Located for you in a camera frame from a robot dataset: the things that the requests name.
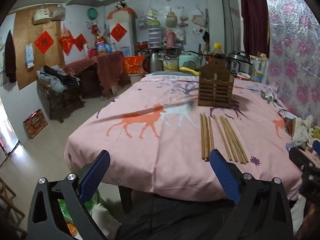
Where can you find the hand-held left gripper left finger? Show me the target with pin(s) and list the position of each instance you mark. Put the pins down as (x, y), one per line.
(96, 172)

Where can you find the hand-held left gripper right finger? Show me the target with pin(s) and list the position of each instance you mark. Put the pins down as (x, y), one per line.
(222, 172)

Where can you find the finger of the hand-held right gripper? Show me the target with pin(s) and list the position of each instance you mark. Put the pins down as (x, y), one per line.
(316, 147)
(303, 161)

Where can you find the group of wooden chopsticks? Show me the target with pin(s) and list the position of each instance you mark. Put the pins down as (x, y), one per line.
(206, 140)

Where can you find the wooden chopstick holder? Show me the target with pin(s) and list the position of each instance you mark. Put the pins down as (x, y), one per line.
(216, 90)

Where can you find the white knitted cloth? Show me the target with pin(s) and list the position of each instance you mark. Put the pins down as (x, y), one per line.
(302, 130)

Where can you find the brown leather case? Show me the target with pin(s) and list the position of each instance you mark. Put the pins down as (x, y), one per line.
(290, 126)

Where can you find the green plastic bag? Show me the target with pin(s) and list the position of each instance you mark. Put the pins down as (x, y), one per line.
(64, 207)

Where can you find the white plastic bag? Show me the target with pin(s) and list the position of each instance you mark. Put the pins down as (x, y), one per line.
(105, 220)

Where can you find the pink deer print tablecloth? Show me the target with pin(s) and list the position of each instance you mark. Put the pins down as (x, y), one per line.
(162, 155)

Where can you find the person's dark pants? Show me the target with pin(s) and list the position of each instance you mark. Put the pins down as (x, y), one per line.
(175, 220)

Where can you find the large metal spoon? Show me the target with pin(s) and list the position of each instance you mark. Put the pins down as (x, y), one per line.
(264, 95)

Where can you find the wicker chair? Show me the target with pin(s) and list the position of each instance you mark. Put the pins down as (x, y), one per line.
(62, 105)

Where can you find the colourful cardboard box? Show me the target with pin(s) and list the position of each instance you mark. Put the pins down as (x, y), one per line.
(35, 125)

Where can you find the red white bowl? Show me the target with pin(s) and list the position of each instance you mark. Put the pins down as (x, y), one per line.
(243, 76)

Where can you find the clear plastic oil bottle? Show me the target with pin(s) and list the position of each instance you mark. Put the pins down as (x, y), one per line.
(258, 67)

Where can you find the pile of dark jackets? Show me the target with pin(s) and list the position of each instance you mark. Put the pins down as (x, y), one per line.
(53, 78)

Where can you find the table with red cloth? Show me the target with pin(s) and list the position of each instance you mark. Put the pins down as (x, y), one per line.
(107, 65)

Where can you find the silver black pressure cooker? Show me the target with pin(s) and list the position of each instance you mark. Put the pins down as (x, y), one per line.
(238, 63)

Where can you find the orange gift bag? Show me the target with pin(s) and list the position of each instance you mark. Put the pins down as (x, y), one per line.
(133, 65)

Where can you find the mint green rice cooker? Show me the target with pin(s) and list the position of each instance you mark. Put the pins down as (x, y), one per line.
(188, 60)

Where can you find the dark sauce bottle yellow cap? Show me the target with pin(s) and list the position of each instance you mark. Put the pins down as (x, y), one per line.
(219, 54)

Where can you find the steel pot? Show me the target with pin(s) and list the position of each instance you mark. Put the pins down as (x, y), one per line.
(170, 65)

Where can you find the red container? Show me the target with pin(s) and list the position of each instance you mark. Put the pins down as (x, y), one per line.
(92, 53)

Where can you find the wooden door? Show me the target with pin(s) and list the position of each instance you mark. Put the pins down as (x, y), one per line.
(22, 75)

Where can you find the steel electric kettle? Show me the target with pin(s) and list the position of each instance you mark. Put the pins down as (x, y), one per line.
(155, 62)

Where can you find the blue tin can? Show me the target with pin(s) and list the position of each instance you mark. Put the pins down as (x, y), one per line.
(107, 48)

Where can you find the large yellow oil bottle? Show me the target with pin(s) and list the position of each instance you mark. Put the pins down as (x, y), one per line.
(100, 45)

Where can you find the blue face mask pack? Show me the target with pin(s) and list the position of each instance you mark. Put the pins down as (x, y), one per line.
(29, 55)

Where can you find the red basin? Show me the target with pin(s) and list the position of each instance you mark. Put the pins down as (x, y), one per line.
(142, 45)

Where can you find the red diamond paper on door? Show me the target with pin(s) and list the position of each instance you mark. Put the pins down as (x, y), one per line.
(44, 42)

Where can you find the red diamond paper on refrigerator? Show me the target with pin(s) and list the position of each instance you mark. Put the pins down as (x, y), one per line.
(119, 32)

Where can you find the red hanging ornament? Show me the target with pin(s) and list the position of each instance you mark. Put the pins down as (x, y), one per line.
(95, 28)

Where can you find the white tote bag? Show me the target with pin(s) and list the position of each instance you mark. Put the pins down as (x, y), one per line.
(180, 35)

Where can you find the dark red curtain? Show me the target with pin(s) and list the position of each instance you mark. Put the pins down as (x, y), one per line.
(253, 17)

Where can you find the dark hanging coat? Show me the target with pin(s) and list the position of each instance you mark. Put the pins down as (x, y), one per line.
(10, 55)

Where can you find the white refrigerator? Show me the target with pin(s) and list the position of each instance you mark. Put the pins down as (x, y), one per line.
(132, 30)

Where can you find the plastic drawer unit green lid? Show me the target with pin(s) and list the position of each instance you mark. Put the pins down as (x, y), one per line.
(154, 35)

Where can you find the plastic bag with red contents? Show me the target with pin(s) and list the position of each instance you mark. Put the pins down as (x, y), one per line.
(183, 17)

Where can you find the beige hanging pouch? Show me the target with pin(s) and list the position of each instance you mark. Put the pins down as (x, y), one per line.
(171, 20)

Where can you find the orange cloth cover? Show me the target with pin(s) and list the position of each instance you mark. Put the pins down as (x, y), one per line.
(122, 12)

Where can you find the woven handbag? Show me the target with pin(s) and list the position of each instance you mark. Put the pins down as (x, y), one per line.
(41, 15)
(58, 12)

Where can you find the plastic bag with yellow contents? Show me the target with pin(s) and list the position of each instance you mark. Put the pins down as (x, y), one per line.
(152, 15)

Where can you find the panda plush toy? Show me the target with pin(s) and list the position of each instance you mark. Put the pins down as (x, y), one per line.
(121, 5)

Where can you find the floral plastic wall sheet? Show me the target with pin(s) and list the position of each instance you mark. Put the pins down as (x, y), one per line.
(295, 42)

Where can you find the red diamond paper on wall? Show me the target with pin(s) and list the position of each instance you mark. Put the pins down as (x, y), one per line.
(80, 42)

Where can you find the green wall basin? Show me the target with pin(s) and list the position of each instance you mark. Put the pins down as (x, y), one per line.
(92, 13)

